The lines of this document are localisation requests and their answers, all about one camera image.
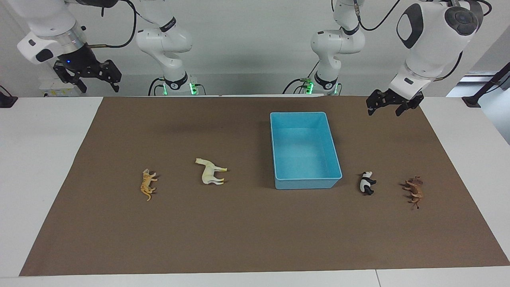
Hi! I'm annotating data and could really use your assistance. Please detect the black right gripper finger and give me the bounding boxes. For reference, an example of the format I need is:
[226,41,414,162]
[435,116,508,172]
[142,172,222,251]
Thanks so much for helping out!
[53,63,88,94]
[99,59,122,93]

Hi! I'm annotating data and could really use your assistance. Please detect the black and white panda toy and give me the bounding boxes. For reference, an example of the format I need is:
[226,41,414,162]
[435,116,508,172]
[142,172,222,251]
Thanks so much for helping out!
[359,171,377,196]

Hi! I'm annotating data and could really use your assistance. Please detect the brown animal toy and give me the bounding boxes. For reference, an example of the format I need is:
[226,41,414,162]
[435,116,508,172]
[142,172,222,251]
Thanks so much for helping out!
[401,176,424,210]

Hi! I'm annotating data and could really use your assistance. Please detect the orange striped tiger toy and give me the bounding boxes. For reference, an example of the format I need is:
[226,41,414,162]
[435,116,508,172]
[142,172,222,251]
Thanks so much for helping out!
[140,169,158,201]

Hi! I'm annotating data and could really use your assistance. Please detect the cream white horse toy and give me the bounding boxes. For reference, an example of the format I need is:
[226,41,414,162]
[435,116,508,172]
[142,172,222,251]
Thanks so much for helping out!
[195,158,228,185]

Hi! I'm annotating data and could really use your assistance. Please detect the light blue storage box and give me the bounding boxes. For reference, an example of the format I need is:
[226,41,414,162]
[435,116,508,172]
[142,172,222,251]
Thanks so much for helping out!
[270,111,343,190]

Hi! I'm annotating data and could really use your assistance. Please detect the brown paper table mat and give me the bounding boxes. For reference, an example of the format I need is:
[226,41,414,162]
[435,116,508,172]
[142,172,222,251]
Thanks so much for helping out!
[19,96,510,277]

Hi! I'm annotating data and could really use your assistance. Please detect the black base cable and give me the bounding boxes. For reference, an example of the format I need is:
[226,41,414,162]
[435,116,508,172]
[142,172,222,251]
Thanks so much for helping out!
[282,60,321,95]
[148,77,165,96]

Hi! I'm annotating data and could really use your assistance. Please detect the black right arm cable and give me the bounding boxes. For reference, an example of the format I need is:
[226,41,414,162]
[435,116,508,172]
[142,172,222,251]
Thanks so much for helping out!
[86,0,138,49]

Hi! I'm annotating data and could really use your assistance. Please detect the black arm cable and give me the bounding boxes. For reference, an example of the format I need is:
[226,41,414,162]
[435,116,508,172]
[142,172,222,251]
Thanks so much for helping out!
[86,0,138,49]
[353,0,403,32]

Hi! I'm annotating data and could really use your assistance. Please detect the black clamp mount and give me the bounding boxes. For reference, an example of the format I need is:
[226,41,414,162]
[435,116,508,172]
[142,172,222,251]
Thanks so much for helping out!
[462,63,510,107]
[0,85,19,108]

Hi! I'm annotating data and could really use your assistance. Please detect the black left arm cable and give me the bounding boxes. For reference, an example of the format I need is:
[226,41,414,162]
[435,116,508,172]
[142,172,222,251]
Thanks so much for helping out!
[353,0,403,32]

